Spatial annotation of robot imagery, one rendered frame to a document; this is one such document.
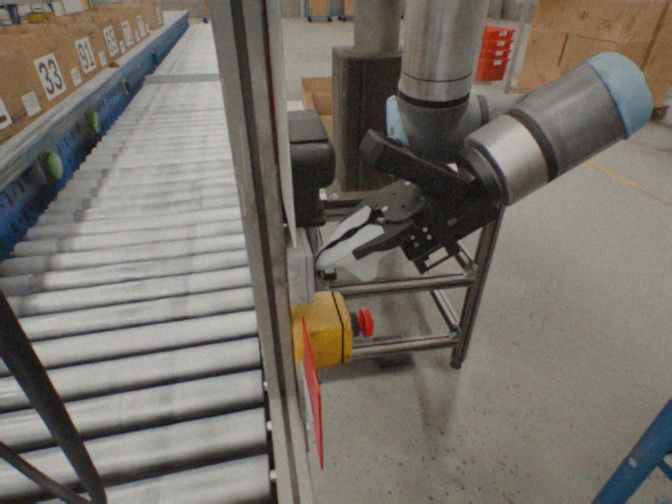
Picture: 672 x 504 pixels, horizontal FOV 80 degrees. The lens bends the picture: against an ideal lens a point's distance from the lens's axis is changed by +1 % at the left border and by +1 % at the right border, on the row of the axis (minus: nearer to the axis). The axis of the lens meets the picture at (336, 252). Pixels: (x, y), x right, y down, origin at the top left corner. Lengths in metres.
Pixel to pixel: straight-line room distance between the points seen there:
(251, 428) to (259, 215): 0.28
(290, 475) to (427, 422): 0.98
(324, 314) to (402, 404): 1.03
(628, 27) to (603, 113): 4.24
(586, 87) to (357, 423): 1.20
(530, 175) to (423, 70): 0.17
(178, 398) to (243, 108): 0.40
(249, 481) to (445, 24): 0.54
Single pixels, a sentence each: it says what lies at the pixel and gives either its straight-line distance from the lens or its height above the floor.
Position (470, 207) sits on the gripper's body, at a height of 1.01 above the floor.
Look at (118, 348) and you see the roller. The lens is 0.73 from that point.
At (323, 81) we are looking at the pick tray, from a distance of 1.96.
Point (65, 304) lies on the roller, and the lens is 0.86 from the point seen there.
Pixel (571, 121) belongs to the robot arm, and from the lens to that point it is 0.46.
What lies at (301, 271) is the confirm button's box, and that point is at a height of 0.96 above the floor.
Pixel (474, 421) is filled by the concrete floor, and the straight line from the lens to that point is 1.52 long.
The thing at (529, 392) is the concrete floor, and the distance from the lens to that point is 1.66.
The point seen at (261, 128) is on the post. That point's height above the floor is 1.11.
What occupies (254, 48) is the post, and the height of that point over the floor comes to 1.17.
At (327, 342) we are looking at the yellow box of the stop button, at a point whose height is 0.85.
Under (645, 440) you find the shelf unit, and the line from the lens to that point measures 0.63.
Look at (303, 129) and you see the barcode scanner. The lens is 0.44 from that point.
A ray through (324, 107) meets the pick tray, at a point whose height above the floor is 0.80.
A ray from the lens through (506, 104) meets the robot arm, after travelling 0.58.
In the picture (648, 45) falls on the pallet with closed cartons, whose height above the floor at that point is 0.70.
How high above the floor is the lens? 1.22
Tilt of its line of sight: 34 degrees down
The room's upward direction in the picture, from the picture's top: straight up
